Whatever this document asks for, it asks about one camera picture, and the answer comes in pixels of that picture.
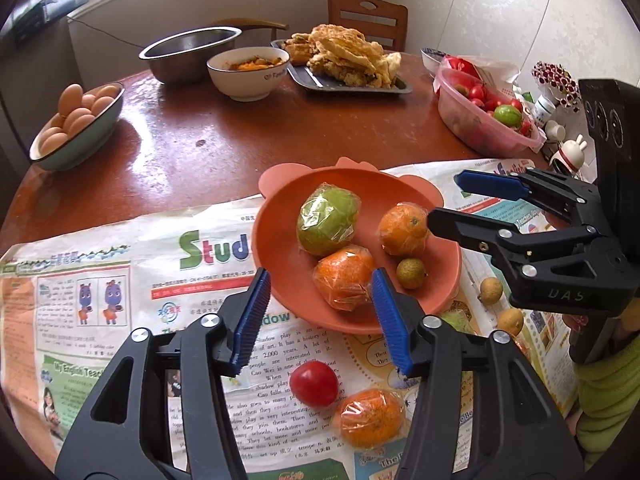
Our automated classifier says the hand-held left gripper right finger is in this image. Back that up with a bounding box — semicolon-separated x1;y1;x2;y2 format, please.
370;267;586;480

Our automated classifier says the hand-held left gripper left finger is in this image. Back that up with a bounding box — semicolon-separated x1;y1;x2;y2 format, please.
54;267;273;480

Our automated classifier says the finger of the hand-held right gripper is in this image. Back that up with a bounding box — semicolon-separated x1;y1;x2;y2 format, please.
427;206;621;281
454;167;608;233

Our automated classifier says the orange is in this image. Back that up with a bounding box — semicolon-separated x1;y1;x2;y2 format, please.
312;245;378;312
377;202;431;257
332;388;405;450

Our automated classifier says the yellow longan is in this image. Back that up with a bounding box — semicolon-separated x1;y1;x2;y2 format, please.
477;276;503;305
497;308;525;337

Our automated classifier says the red tomato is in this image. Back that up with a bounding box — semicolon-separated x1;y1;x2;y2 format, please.
290;360;339;408

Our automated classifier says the orange animal-shaped plate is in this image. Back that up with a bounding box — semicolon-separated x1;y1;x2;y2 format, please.
251;156;463;336

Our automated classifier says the green apple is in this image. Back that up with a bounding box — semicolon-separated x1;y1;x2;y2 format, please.
297;184;360;258

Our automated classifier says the person's right forearm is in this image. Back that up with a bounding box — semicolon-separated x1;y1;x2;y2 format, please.
572;300;640;471

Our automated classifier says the pink plastic container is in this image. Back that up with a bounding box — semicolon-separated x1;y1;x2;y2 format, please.
434;67;547;157

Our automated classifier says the small greenish round fruit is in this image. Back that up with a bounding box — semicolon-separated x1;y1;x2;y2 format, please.
396;258;428;290

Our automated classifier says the white rabbit figurine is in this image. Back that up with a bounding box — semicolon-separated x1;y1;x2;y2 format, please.
550;134;588;173

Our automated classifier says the green round fruit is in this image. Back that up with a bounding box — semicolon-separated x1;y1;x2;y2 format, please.
494;104;523;127

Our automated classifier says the pile of cherry tomatoes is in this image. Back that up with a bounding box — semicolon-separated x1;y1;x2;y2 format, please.
452;81;535;138

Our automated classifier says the white medicine bottle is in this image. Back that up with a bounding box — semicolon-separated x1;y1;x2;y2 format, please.
532;95;557;128

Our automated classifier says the newspaper with cartoon figures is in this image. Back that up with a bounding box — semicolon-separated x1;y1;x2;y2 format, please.
0;195;481;480

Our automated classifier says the white plastic bag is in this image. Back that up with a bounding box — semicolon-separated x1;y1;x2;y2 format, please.
470;57;523;96

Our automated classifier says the red plastic bag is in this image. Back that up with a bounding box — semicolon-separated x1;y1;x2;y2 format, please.
440;56;483;83

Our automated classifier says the red white patterned packet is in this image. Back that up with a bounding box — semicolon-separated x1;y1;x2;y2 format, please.
531;61;581;108

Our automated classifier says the blue patterned white bowl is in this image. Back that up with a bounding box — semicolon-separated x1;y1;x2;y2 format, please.
420;47;451;78

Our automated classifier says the pile of fried food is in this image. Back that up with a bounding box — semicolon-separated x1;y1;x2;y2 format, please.
281;23;403;90

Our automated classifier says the grey metal tray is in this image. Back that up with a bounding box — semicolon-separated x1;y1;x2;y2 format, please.
270;39;414;95

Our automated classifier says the white ceramic bowl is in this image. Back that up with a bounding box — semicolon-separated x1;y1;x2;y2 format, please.
207;46;291;102

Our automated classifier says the teal enamel bowl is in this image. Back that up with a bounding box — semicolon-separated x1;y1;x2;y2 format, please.
29;81;126;172

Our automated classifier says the orange stewed food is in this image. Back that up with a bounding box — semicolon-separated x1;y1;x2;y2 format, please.
215;49;286;71

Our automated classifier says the stainless steel bowl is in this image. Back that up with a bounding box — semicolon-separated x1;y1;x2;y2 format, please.
139;26;242;85

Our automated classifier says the pile of brown eggs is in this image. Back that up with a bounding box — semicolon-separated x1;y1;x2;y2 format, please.
37;83;121;157

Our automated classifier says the curved wooden chair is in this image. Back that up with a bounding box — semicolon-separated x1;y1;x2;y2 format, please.
212;18;290;33

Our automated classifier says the wooden chair with handle cutout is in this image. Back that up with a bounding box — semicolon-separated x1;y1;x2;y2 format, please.
327;0;408;52

